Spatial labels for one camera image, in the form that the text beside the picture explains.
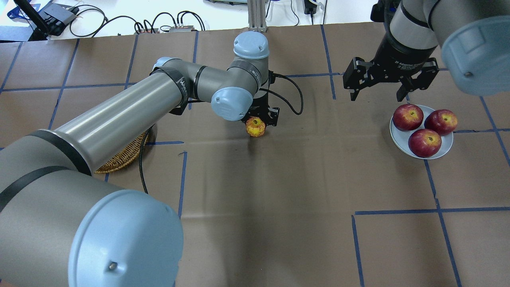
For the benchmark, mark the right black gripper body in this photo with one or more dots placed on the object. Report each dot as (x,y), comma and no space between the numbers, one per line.
(400,59)

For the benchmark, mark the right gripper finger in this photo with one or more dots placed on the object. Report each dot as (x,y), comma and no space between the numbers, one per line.
(407,86)
(355,89)

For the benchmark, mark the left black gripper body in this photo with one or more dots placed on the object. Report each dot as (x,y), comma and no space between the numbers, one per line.
(259,104)

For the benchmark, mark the yellow red apple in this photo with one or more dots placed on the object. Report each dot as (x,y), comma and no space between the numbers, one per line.
(255,127)

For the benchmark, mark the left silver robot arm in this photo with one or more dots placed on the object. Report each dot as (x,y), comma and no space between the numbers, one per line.
(60,227)

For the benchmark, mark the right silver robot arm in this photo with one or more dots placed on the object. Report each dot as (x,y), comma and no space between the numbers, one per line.
(473,36)

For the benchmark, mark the red apple on plate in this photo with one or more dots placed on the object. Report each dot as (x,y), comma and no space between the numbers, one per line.
(424,143)
(442,121)
(408,117)

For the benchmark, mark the light blue plate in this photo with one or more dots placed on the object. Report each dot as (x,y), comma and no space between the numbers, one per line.
(400,138)

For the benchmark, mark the wicker basket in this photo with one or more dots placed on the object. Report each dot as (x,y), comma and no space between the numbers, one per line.
(126,156)

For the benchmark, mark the black power adapter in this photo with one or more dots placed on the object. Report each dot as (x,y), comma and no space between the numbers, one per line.
(310,7)

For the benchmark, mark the black grey hub box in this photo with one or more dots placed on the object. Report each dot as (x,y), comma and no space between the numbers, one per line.
(57,17)

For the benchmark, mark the aluminium frame post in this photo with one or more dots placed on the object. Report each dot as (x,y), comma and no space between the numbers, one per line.
(257,15)

